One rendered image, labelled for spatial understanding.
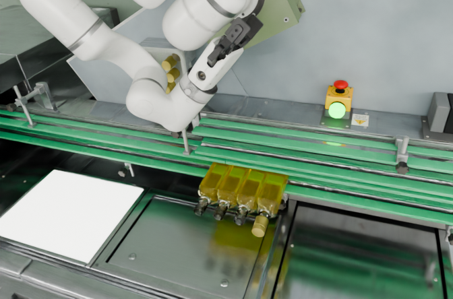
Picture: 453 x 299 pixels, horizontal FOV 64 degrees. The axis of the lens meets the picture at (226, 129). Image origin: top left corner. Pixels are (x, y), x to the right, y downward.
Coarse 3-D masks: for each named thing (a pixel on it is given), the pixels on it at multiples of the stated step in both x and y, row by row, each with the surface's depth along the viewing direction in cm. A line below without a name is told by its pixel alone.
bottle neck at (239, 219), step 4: (240, 208) 98; (244, 208) 98; (248, 208) 98; (240, 212) 96; (244, 212) 96; (236, 216) 96; (240, 216) 95; (244, 216) 96; (236, 220) 96; (240, 220) 97; (244, 220) 96; (240, 224) 96
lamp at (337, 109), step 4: (332, 104) 101; (336, 104) 100; (340, 104) 100; (332, 108) 100; (336, 108) 100; (340, 108) 99; (344, 108) 101; (332, 112) 101; (336, 112) 100; (340, 112) 100; (332, 116) 101; (336, 116) 101; (340, 116) 101
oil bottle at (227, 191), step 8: (232, 168) 109; (240, 168) 109; (248, 168) 110; (224, 176) 106; (232, 176) 106; (240, 176) 106; (224, 184) 104; (232, 184) 103; (240, 184) 104; (224, 192) 101; (232, 192) 101; (224, 200) 100; (232, 200) 100
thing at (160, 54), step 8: (144, 48) 112; (152, 48) 111; (160, 48) 110; (168, 48) 110; (152, 56) 121; (160, 56) 120; (168, 56) 119; (160, 64) 122; (184, 64) 110; (184, 72) 112; (176, 80) 124
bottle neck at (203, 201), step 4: (200, 200) 101; (204, 200) 101; (208, 200) 102; (200, 204) 100; (204, 204) 100; (196, 208) 99; (200, 208) 99; (204, 208) 100; (196, 212) 100; (200, 212) 100
